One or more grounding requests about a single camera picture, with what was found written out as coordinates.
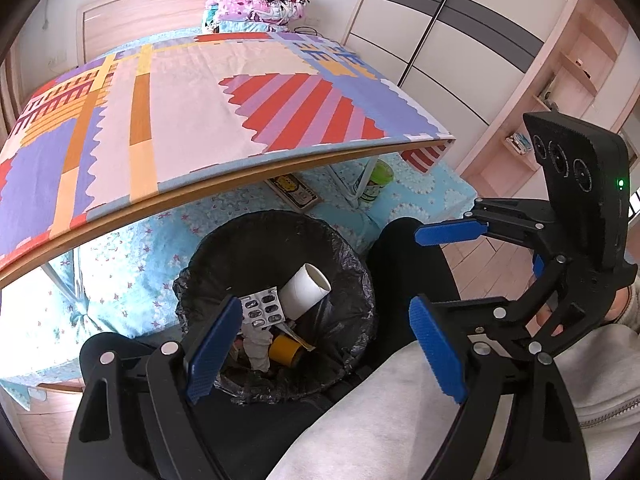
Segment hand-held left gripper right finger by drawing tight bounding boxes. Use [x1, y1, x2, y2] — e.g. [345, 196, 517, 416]
[408, 296, 586, 480]

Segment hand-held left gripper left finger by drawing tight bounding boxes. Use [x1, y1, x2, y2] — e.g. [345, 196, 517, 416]
[62, 295, 244, 480]

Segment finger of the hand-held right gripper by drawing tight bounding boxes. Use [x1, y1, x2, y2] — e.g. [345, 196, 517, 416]
[414, 197, 556, 261]
[429, 255, 592, 357]

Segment white tissue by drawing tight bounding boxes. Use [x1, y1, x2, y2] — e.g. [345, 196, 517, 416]
[240, 327, 273, 372]

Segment silver blister pack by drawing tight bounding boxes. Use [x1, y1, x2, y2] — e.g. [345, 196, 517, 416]
[239, 286, 287, 330]

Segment yellow tape roll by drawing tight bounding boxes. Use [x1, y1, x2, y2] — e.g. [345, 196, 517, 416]
[269, 334, 317, 368]

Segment white cardboard tube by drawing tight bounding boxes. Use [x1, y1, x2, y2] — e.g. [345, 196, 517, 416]
[277, 262, 332, 321]

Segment trash bin with black bag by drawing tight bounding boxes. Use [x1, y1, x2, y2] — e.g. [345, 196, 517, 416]
[172, 210, 377, 406]

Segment person's right forearm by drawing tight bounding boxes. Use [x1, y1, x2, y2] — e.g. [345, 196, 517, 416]
[560, 287, 640, 406]

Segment person's right hand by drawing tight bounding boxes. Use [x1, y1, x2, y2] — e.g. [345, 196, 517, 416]
[536, 287, 637, 337]

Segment person's black trousers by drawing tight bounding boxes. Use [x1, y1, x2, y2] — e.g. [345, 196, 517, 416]
[79, 216, 463, 480]

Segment stack of books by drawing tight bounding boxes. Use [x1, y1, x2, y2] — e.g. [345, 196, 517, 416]
[505, 132, 533, 156]

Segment red striped cloth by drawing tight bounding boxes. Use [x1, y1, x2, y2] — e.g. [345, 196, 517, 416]
[402, 141, 453, 173]

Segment wooden bookshelf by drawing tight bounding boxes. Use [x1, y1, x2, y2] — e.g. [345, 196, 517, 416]
[455, 0, 640, 191]

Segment person's white jacket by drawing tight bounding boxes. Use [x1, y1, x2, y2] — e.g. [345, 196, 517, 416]
[265, 342, 640, 480]

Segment green white cup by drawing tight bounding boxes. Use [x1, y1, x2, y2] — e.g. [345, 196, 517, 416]
[361, 159, 396, 202]

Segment yellow printed flat box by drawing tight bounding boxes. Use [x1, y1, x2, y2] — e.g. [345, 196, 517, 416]
[265, 175, 321, 212]

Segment white wardrobe with grey stripe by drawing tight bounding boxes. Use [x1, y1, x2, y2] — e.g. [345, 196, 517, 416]
[345, 0, 588, 126]

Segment table with colourful patterned cloth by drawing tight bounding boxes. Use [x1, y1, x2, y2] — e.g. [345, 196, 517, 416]
[0, 30, 456, 306]

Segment pink folded quilt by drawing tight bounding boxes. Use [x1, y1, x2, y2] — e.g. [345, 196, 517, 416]
[204, 0, 308, 23]

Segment blue floral folded quilt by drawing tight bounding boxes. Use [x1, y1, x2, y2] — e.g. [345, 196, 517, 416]
[202, 12, 281, 34]

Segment wooden bed headboard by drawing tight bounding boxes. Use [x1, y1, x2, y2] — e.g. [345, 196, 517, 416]
[75, 0, 226, 63]

